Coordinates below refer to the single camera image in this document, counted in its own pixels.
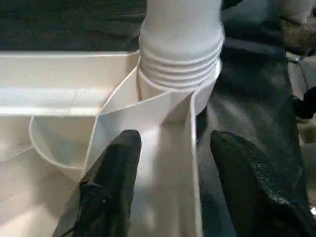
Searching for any black work mat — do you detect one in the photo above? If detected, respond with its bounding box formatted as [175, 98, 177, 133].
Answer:
[0, 0, 312, 237]

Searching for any white plastic table top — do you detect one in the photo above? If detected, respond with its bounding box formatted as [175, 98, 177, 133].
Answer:
[0, 49, 223, 237]

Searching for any white plastic table leg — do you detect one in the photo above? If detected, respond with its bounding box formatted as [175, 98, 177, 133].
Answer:
[137, 0, 226, 91]

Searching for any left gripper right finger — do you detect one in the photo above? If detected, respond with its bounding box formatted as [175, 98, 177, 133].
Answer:
[209, 129, 316, 237]

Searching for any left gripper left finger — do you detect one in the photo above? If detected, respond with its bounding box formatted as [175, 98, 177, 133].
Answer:
[57, 129, 143, 237]

